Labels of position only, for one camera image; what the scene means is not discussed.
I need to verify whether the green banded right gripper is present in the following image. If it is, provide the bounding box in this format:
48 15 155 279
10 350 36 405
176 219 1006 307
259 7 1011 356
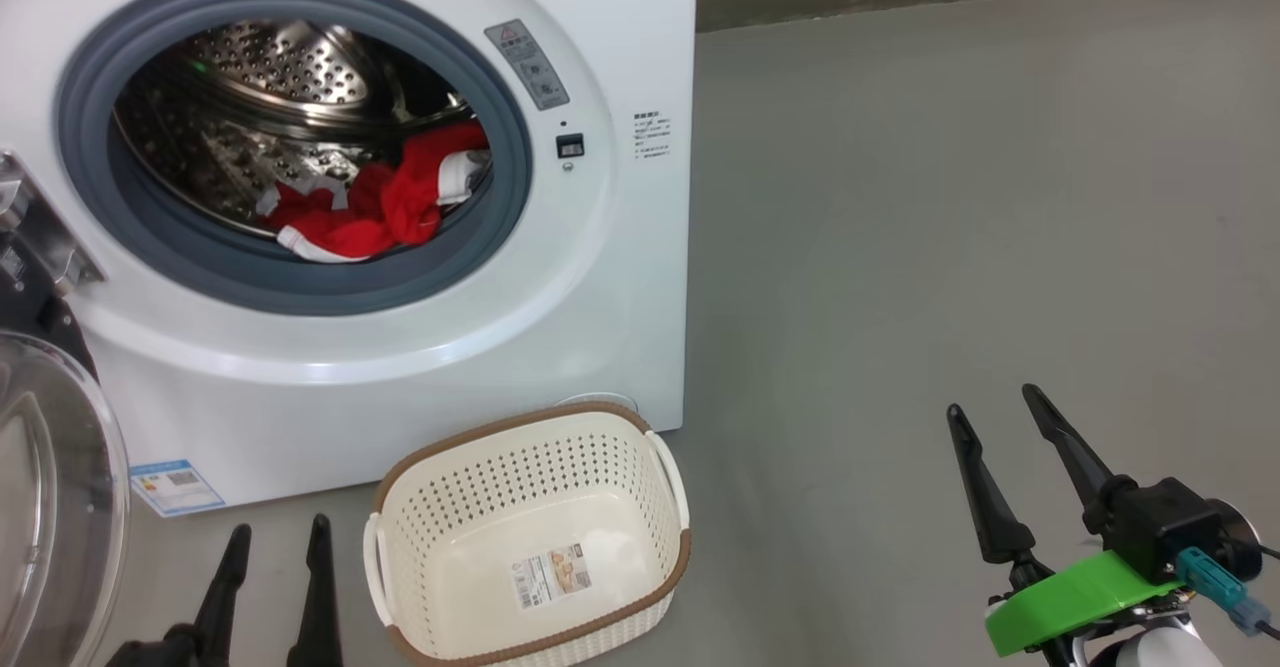
946 383 1192 659

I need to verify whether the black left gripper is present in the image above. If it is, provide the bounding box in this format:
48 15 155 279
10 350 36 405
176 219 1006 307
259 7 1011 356
105 514 344 667

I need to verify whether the washing machine glass door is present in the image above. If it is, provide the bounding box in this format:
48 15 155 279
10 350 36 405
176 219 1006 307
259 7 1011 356
0 232 131 667

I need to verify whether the red and white garment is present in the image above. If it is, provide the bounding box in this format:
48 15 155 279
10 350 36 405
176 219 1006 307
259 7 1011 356
258 119 493 264

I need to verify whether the cream laundry basket brown rim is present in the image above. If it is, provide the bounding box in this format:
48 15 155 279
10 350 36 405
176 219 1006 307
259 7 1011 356
362 402 693 667

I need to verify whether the metal door hinge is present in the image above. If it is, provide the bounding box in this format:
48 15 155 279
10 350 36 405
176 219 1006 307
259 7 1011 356
0 150 106 296

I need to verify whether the white washing machine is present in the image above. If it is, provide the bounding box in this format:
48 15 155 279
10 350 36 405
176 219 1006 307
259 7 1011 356
0 0 698 518

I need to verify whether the blue energy label sticker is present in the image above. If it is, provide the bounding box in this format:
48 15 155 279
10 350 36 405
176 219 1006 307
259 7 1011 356
128 459 226 518

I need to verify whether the paper label with barcode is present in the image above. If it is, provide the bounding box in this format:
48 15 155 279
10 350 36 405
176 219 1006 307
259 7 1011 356
512 544 593 613

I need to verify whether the small text sticker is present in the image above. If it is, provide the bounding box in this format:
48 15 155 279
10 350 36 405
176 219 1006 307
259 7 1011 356
632 112 673 160

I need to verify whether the perforated steel drum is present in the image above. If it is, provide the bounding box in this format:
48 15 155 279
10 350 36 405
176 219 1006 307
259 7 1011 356
110 19 491 248

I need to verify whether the grey warning sticker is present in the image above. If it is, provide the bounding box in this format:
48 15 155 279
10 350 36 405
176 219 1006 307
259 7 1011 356
484 19 571 111

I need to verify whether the teal cable connector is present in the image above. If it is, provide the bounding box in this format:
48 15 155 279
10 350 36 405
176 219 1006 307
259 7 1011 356
1177 547 1273 636

